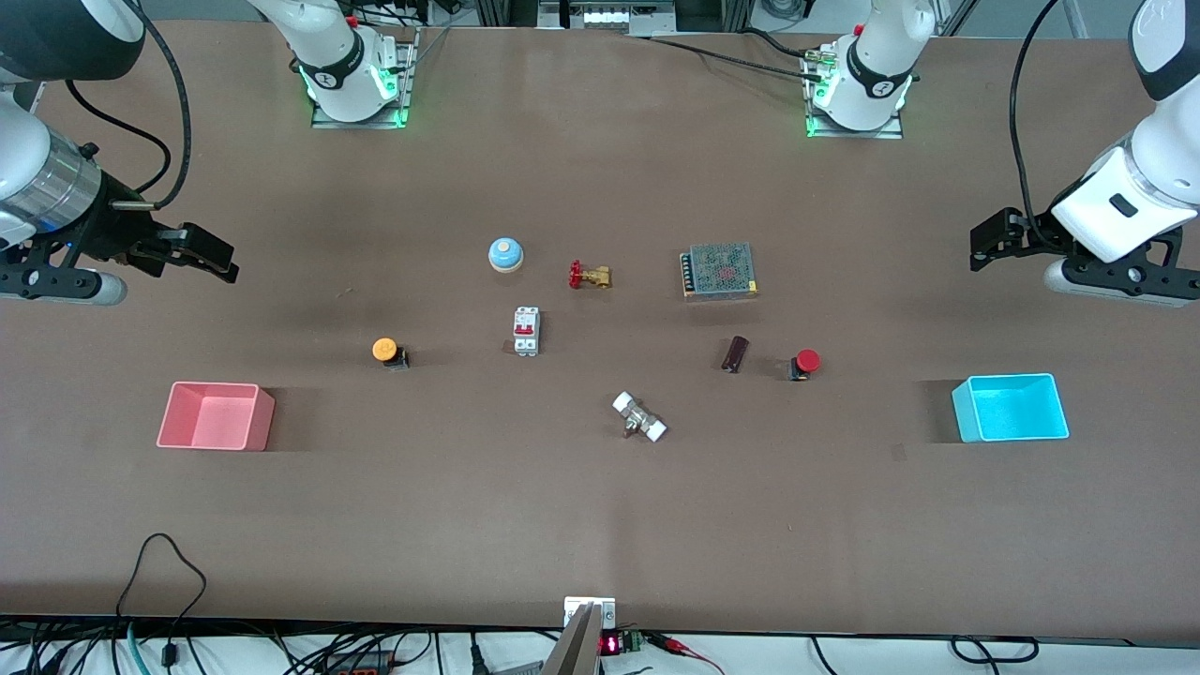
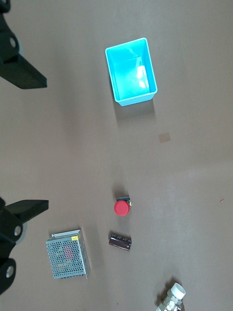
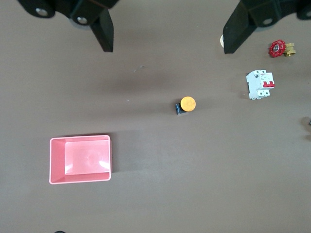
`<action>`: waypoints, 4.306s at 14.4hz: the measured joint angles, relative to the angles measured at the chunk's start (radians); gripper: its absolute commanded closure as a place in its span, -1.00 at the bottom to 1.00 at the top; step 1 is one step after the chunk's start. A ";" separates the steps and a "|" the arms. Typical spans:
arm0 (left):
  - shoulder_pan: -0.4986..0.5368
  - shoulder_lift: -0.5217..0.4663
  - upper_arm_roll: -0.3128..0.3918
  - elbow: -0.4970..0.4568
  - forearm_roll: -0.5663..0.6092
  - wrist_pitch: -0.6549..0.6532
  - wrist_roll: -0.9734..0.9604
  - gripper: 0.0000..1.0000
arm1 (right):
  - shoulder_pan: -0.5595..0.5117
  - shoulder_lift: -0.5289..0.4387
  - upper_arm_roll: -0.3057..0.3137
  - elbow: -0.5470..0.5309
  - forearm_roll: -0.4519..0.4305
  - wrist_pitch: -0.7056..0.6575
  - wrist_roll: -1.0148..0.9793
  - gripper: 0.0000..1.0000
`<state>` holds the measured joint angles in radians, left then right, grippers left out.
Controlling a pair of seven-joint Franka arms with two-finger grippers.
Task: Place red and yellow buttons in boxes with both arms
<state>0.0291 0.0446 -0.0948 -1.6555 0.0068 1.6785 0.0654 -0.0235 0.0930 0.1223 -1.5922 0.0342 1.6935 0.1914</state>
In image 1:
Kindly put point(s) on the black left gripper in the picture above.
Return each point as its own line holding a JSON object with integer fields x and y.
{"x": 1029, "y": 235}

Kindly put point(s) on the grey device with white label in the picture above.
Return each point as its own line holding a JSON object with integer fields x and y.
{"x": 605, "y": 17}

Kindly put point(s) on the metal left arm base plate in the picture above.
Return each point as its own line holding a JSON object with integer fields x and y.
{"x": 881, "y": 134}

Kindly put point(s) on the small red LED display module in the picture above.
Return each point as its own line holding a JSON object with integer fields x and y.
{"x": 609, "y": 644}

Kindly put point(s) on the red push button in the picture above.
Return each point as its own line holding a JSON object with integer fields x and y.
{"x": 807, "y": 360}

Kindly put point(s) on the metal fitting with white caps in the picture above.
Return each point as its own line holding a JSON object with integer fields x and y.
{"x": 639, "y": 417}

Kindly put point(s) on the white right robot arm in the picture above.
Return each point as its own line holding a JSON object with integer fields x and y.
{"x": 19, "y": 150}

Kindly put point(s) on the white table edge bracket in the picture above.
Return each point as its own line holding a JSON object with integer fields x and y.
{"x": 574, "y": 609}

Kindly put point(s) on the metal mesh power supply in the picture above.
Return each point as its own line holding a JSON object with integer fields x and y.
{"x": 720, "y": 270}

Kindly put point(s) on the red clip lead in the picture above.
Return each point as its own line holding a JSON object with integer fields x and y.
{"x": 680, "y": 646}

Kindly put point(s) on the grey metal bar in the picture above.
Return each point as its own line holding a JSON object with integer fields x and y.
{"x": 574, "y": 652}

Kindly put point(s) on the pink plastic box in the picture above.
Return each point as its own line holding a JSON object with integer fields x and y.
{"x": 211, "y": 417}

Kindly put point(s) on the yellow push button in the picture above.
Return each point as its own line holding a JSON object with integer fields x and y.
{"x": 384, "y": 350}

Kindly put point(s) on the blue desk bell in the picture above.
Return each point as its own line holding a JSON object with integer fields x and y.
{"x": 505, "y": 255}

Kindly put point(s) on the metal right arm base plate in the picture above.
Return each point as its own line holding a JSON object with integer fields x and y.
{"x": 323, "y": 120}

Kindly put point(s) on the orange connector block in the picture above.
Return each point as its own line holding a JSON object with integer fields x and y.
{"x": 361, "y": 664}

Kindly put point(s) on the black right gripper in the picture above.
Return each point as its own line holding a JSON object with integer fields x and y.
{"x": 114, "y": 234}

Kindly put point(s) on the dark brown cylinder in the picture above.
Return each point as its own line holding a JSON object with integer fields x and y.
{"x": 735, "y": 353}

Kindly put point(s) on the cyan plastic box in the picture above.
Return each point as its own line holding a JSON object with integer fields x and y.
{"x": 1012, "y": 412}

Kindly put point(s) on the white circuit breaker red switch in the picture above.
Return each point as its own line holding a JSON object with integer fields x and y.
{"x": 526, "y": 330}

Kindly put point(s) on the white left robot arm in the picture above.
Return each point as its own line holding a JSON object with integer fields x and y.
{"x": 1116, "y": 206}

